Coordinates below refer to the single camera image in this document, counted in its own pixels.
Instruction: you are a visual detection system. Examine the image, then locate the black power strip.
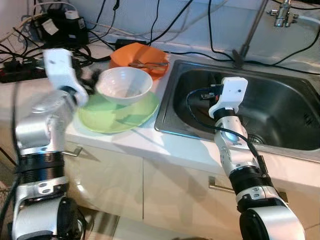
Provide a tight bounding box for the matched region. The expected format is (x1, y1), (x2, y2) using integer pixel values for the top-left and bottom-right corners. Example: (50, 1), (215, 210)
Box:
(0, 55), (51, 83)

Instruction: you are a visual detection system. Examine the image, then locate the small black power adapter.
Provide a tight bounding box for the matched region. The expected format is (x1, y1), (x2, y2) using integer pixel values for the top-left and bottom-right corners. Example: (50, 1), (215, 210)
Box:
(116, 39), (142, 49)

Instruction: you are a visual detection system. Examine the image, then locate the black wall cable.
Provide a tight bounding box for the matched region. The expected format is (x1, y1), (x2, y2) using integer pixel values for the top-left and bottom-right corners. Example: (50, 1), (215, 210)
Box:
(208, 0), (236, 54)
(274, 27), (308, 67)

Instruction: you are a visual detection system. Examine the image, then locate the orange plate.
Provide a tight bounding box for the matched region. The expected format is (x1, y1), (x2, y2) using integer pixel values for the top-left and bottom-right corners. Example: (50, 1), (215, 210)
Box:
(145, 64), (170, 81)

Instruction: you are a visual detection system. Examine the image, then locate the chrome gooseneck faucet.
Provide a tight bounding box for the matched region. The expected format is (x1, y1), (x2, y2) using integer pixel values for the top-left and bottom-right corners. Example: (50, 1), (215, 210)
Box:
(232, 0), (301, 68)

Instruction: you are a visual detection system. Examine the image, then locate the stainless steel sink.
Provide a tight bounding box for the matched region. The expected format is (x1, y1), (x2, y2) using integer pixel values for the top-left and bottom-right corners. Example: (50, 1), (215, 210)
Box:
(155, 60), (320, 163)

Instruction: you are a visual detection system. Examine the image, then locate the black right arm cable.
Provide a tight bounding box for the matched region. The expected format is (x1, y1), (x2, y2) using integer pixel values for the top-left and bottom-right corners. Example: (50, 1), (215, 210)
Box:
(186, 89), (266, 176)

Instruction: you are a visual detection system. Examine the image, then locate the orange bowl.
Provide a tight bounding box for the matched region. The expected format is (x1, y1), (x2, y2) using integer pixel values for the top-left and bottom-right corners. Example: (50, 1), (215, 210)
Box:
(110, 42), (170, 70)

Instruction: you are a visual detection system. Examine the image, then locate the white bowl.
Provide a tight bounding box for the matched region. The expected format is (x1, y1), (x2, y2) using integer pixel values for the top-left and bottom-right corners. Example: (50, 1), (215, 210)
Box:
(96, 66), (154, 106)

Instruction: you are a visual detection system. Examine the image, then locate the large black power adapter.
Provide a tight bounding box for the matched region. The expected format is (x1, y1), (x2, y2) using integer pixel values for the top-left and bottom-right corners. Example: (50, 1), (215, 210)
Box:
(32, 10), (90, 48)

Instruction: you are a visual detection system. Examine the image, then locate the metal spoon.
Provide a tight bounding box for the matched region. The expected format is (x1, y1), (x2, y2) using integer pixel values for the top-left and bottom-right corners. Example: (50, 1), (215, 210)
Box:
(129, 60), (168, 69)

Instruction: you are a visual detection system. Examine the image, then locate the white water hose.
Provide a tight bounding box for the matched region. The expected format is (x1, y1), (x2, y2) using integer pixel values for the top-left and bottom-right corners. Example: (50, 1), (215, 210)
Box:
(297, 14), (320, 26)

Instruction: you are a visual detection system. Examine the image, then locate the light green plate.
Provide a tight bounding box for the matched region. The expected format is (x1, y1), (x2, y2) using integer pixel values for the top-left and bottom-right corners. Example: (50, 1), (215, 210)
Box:
(77, 91), (161, 134)

